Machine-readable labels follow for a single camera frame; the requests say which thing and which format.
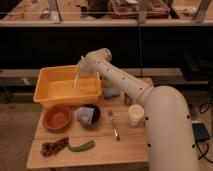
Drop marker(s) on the yellow plastic tray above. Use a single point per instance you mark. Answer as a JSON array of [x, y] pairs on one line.
[[54, 86]]

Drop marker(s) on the black foot pedal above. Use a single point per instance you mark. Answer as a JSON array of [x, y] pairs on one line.
[[200, 132]]

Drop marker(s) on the silver metal fork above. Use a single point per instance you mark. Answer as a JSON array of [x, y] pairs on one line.
[[111, 117]]

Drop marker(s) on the green and blue bottle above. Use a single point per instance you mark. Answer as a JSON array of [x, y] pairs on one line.
[[109, 89]]

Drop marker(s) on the green chili pepper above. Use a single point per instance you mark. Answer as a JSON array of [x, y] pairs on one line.
[[86, 146]]

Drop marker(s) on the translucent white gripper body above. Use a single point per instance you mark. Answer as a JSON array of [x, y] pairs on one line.
[[84, 66]]

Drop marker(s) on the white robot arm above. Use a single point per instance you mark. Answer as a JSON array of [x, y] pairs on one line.
[[169, 133]]

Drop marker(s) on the dark bowl with cloth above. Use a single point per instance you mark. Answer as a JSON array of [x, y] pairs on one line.
[[88, 114]]

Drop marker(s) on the wooden table board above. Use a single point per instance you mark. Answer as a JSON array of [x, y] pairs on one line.
[[107, 150]]

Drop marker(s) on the orange clay bowl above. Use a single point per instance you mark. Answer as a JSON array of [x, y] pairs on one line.
[[57, 117]]

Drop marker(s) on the white plastic cup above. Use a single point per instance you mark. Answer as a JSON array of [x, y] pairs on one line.
[[135, 114]]

